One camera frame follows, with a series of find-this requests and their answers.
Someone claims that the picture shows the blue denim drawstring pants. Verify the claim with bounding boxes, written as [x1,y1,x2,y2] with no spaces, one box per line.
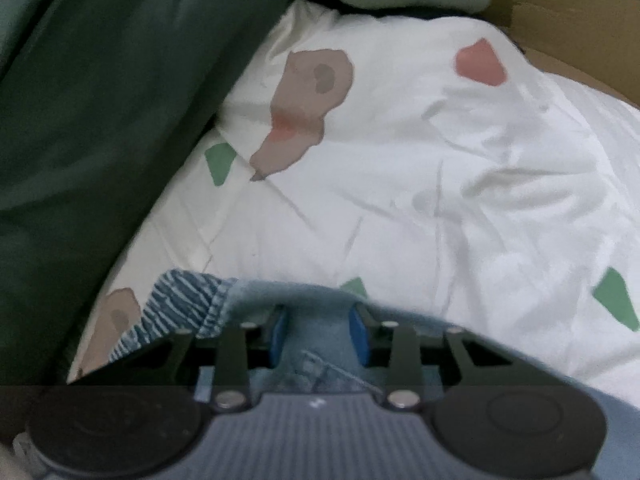
[108,269,639,479]

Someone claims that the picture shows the cream bear print bedsheet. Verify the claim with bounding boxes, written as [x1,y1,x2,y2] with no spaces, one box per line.
[70,0,639,403]

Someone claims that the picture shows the dark green pillow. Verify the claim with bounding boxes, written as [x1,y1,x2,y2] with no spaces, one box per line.
[1,0,288,386]

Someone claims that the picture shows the brown cardboard sheet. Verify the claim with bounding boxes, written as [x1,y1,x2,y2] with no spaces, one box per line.
[483,0,639,106]

